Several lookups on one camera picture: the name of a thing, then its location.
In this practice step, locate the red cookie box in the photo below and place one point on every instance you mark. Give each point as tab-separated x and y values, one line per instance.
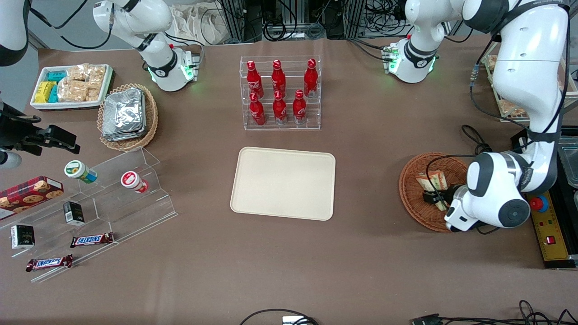
31	192

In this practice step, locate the clear acrylic stepped shelf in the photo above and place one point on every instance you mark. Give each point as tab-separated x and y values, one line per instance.
153	207

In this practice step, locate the teal snack pack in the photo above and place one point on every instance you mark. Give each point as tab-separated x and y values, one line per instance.
56	76
54	94

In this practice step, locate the crispy rice snack pack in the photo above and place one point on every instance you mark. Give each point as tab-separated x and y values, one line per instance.
77	72
97	73
491	62
93	91
70	91
510	107

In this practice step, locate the silver foil container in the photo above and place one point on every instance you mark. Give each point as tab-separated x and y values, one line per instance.
122	137
124	113

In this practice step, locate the small black carton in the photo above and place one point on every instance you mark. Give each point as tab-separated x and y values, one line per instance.
22	237
73	213

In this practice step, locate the red rocker switch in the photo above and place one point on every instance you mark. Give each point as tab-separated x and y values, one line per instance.
550	240

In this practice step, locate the white plastic bag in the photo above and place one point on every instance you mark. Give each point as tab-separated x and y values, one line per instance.
198	22

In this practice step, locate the round brown wicker basket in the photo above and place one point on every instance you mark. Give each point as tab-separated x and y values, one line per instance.
413	203

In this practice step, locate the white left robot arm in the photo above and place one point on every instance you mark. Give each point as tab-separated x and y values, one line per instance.
528	67

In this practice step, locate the red lid white cup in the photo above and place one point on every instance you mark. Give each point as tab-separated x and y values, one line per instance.
131	179

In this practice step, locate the cream plastic serving tray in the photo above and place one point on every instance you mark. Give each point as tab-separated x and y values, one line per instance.
271	189

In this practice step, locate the grey connector box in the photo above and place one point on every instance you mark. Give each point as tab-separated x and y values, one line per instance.
295	321

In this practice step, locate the brown chocolate bar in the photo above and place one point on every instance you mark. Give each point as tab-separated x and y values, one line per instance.
49	262
92	239

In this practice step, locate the red cola aluminium bottle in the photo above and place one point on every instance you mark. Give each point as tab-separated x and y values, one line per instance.
258	113
280	110
254	81
278	79
299	108
310	79

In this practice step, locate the red emergency stop button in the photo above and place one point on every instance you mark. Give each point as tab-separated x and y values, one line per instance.
538	204

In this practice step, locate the yellow snack pack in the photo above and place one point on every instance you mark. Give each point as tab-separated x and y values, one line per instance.
44	92

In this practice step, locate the white rectangular snack tray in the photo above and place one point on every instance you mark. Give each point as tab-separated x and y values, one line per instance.
67	107

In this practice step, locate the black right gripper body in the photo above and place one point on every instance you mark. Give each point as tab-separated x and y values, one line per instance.
17	132

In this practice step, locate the yellow control box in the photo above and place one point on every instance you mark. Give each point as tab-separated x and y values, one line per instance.
553	253

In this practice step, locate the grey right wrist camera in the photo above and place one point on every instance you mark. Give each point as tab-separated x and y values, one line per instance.
9	159

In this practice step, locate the green lid white cup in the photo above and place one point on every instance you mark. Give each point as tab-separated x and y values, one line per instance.
76	170

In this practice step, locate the triangle sandwich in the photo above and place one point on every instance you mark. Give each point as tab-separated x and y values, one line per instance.
431	180

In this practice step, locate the oval tan wicker basket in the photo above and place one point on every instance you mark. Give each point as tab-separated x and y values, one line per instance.
135	145

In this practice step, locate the clear acrylic bottle rack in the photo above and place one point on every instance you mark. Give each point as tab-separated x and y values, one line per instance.
316	117

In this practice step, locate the black equipment base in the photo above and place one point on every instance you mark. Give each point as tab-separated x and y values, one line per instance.
572	212

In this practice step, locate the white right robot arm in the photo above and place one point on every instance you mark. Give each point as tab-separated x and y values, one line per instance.
135	18

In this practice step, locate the clear grey plastic container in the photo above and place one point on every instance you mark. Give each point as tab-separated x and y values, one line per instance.
570	162

